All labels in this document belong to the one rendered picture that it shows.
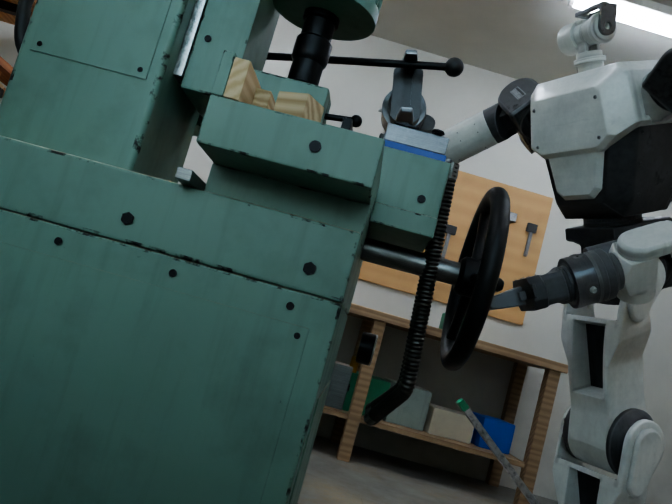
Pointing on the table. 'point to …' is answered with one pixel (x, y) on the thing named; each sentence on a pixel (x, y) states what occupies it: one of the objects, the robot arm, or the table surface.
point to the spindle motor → (346, 11)
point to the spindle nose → (313, 45)
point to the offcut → (299, 105)
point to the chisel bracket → (294, 88)
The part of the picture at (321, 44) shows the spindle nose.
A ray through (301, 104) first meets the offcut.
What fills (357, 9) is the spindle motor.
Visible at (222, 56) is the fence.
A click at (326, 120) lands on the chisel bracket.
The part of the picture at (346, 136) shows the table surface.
